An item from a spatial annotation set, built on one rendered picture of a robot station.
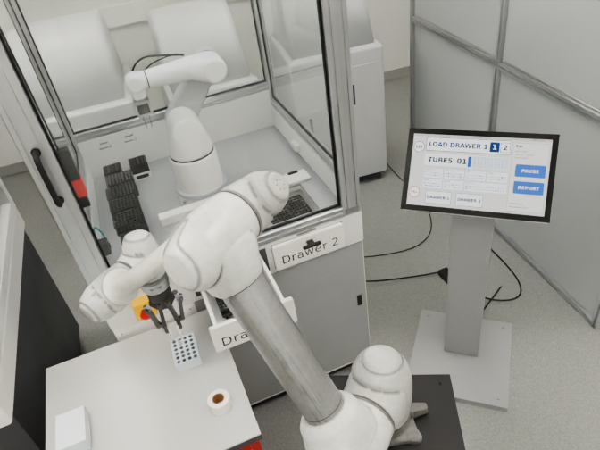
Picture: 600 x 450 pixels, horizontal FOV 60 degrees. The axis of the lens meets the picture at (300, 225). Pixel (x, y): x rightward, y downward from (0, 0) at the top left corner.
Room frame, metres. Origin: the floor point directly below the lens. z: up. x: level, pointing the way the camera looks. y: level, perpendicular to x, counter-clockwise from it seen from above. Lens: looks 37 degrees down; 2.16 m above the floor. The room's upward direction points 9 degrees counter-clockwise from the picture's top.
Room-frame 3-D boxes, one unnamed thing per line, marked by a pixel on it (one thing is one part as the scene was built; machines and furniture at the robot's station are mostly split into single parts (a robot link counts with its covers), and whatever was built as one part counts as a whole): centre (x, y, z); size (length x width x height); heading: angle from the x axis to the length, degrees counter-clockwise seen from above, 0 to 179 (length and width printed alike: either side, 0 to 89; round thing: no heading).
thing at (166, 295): (1.24, 0.48, 1.03); 0.08 x 0.07 x 0.09; 105
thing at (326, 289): (1.95, 0.37, 0.40); 1.03 x 0.95 x 0.80; 106
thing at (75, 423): (0.97, 0.78, 0.79); 0.13 x 0.09 x 0.05; 16
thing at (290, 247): (1.56, -0.02, 0.87); 0.29 x 0.02 x 0.11; 106
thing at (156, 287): (1.24, 0.48, 1.10); 0.09 x 0.09 x 0.06
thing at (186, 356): (1.22, 0.46, 0.78); 0.12 x 0.08 x 0.04; 15
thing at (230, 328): (1.20, 0.20, 0.87); 0.29 x 0.02 x 0.11; 106
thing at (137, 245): (1.23, 0.48, 1.21); 0.13 x 0.11 x 0.16; 147
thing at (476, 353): (1.58, -0.67, 0.51); 0.50 x 0.45 x 1.02; 155
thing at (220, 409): (0.99, 0.33, 0.78); 0.07 x 0.07 x 0.04
